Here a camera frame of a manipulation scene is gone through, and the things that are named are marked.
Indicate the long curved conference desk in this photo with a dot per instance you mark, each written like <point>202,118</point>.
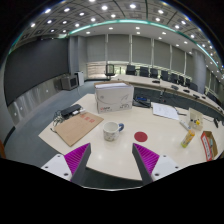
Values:
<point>171,88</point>

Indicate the clear plastic box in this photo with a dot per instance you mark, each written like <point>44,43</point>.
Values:
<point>195,119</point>

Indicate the black power adapter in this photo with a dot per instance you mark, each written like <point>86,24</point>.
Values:
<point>68,111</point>

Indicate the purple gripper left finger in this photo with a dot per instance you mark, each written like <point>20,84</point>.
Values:
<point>71,166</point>

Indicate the yellow bottle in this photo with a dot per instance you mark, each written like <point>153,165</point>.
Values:
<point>188,138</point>

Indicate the black office chair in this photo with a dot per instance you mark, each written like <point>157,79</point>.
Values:
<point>109,71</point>

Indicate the white mug with blue handle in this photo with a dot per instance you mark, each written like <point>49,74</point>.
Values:
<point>111,130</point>

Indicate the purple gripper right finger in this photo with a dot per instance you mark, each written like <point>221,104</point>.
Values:
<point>152,166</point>

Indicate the brown paper envelope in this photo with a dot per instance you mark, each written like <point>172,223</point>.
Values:
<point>75,128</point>

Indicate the red round coaster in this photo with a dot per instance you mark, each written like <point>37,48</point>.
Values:
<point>140,136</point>

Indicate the red and brown carton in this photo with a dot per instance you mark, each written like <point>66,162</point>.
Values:
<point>209,145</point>

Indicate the white paper sheets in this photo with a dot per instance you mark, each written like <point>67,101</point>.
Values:
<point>165,111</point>

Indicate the white pedestal cabinet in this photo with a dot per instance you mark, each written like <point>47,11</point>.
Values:
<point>80,76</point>

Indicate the white cardboard box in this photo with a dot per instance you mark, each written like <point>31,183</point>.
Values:
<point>113,96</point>

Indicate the grey cabinet on floor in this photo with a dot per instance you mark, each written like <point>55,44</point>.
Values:
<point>69,82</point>

